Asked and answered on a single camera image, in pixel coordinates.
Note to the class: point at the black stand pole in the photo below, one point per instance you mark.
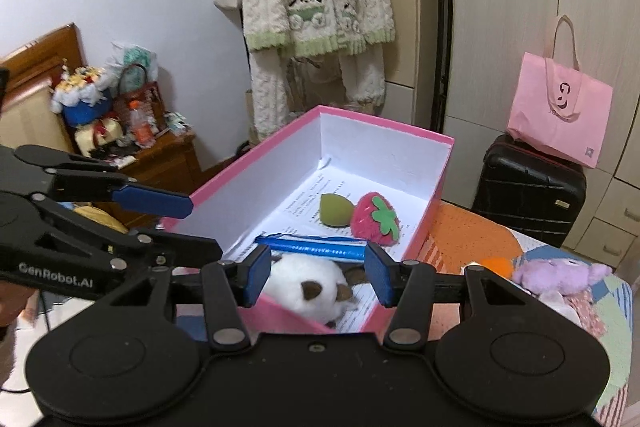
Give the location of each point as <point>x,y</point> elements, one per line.
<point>442,32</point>

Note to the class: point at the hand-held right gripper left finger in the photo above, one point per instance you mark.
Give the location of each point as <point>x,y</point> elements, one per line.
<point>257,277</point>

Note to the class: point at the wooden headboard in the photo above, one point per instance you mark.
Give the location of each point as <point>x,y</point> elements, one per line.
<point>35,97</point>

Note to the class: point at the woven plaid handbag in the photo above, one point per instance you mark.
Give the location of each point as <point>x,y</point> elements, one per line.
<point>145,99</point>

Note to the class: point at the purple plush toy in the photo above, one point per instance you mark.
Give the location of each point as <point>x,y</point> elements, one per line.
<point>560,277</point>

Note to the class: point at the patchwork tablecloth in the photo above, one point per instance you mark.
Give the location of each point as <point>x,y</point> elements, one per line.
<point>470,232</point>

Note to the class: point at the white plush toy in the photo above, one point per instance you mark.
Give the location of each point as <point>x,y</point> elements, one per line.
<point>295,282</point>

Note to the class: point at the pink knitted plush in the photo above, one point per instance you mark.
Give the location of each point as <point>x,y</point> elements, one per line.
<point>577,309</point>

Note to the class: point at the wooden nightstand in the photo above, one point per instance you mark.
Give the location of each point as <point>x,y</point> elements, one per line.
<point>160,167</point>

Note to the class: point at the pink tote bag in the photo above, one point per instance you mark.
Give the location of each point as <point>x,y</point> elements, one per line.
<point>560,117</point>

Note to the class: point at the yellow patterned bed blanket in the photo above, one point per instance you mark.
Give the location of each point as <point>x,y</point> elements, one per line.
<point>97,217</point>

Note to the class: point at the white fluffy pants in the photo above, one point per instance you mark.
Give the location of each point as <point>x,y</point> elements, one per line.
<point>270,92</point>

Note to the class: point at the strawberry plush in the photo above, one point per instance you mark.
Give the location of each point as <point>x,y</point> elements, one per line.
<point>372,219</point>

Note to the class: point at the beige wardrobe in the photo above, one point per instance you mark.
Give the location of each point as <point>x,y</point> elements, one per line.
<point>500,32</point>

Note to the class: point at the pink cardboard box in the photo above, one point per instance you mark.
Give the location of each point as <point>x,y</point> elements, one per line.
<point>390,147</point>

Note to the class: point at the printed paper sheet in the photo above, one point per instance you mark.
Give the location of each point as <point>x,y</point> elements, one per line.
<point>300,212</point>

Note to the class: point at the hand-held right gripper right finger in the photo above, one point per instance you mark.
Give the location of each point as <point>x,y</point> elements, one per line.
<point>380,279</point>

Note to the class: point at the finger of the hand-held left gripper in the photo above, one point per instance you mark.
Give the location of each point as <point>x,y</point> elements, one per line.
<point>185,250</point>
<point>150,202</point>

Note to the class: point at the green makeup sponge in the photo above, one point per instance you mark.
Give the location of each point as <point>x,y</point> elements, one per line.
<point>336,211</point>

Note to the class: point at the blue wet wipe pack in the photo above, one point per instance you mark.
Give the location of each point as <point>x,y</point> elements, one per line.
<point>310,249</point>

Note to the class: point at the black suitcase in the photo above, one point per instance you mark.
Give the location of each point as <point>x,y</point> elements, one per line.
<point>527,192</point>

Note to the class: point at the orange drink bottle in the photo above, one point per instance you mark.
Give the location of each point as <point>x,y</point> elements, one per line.
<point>141,127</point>

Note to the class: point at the green printed plastic pack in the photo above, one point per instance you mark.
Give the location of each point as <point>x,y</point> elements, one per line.
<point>132,57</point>

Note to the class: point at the blue wrapped flower bouquet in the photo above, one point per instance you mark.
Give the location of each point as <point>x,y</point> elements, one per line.
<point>82,99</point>

